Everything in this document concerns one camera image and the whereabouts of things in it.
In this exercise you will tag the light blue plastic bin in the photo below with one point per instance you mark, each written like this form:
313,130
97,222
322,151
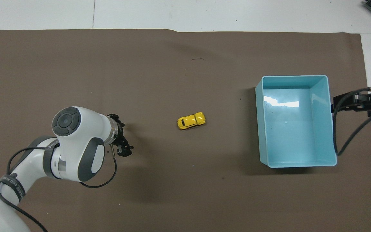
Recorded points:
296,129

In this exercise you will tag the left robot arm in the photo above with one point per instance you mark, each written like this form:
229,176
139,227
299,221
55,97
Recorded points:
76,141

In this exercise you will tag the yellow toy beetle car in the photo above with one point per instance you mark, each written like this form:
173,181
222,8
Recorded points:
192,120

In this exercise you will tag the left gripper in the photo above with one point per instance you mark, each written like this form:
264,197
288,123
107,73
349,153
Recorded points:
123,132

